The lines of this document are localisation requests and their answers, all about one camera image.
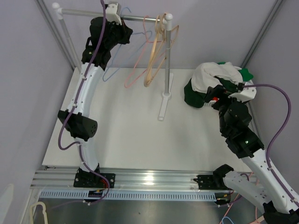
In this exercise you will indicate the beige hanger on floor right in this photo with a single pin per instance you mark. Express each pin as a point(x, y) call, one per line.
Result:
point(258, 221)

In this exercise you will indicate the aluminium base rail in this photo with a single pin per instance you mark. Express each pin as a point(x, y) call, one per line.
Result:
point(126, 179)

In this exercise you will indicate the dark green t shirt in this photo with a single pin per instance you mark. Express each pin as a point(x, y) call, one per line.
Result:
point(210, 75)

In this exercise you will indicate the beige plastic hanger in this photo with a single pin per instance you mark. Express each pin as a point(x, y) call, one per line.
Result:
point(162, 53)
point(162, 27)

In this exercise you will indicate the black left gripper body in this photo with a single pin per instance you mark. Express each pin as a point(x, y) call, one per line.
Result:
point(118, 35)

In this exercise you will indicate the pink wire hanger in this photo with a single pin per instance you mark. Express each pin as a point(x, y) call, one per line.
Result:
point(126, 83)

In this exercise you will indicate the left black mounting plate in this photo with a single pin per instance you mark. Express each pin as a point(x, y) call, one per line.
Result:
point(90, 180)

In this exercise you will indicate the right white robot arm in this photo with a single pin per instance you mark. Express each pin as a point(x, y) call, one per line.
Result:
point(276, 200)

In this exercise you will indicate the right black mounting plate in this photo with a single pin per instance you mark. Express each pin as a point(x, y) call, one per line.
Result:
point(207, 182)

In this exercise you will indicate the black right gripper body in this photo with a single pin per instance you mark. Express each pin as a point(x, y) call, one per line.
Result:
point(222, 111)

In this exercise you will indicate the white plastic basket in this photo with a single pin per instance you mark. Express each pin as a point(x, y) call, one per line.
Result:
point(246, 75)

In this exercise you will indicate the black mounting plate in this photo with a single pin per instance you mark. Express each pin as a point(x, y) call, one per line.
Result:
point(207, 182)
point(90, 180)

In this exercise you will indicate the silver clothes rack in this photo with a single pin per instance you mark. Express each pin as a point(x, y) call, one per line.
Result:
point(60, 12)

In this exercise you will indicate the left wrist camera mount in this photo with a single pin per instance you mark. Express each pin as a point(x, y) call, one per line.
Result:
point(113, 12)

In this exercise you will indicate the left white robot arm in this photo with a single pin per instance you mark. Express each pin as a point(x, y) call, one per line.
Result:
point(78, 128)

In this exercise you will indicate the white slotted cable duct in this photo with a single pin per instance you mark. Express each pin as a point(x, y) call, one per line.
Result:
point(129, 195)

